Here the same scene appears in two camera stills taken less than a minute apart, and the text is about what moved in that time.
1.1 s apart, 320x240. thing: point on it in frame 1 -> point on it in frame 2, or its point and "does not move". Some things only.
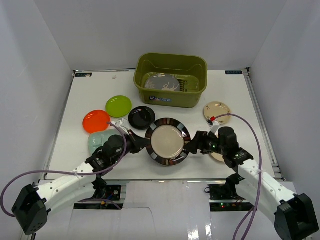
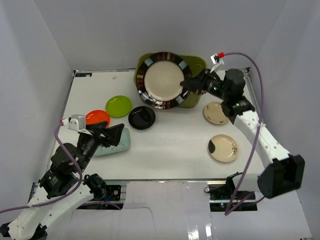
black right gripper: [199, 142] -> [199, 82]
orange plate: [96, 120] does not move
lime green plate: [118, 106] does not move
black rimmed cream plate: [167, 137] -> [159, 78]
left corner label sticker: [83, 74] does not move
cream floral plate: [215, 108] does not move
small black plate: [141, 117] does not move
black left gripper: [133, 143] -> [100, 136]
